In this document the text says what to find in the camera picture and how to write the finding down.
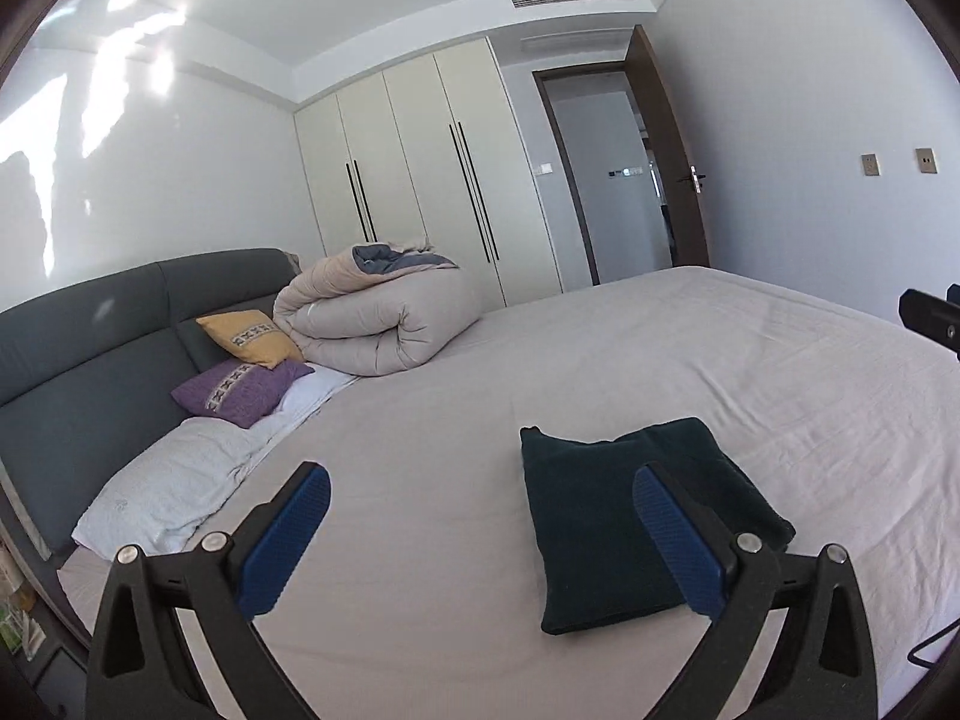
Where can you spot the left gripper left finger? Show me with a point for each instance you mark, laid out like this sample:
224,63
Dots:
141,665

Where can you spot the white pillow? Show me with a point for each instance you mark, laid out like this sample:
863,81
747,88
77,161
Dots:
159,499

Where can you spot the dark green sweater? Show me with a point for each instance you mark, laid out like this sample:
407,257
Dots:
600,564

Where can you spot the cream wardrobe with handles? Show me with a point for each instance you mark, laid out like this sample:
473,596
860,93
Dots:
429,151

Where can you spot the white bed sheet mattress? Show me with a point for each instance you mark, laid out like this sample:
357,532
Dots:
422,594

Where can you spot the wall switch plate far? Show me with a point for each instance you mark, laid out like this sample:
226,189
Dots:
870,165

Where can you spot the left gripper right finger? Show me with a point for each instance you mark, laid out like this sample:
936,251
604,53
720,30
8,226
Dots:
822,665

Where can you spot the wall switch plate near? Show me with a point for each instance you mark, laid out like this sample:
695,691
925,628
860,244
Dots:
925,160

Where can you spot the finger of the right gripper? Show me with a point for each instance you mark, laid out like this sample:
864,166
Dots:
933,318

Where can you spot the purple patterned cushion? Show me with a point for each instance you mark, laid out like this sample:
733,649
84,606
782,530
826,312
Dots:
238,392

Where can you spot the wall switch plate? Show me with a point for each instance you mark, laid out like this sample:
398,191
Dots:
870,165
925,160

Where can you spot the rolled beige duvet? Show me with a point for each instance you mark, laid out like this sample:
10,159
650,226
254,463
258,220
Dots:
376,309

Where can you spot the yellow patterned cushion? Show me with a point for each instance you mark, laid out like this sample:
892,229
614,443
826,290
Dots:
250,336

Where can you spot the dark brown door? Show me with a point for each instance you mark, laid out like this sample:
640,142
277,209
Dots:
680,181

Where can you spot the dark grey upholstered headboard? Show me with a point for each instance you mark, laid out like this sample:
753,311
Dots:
88,372

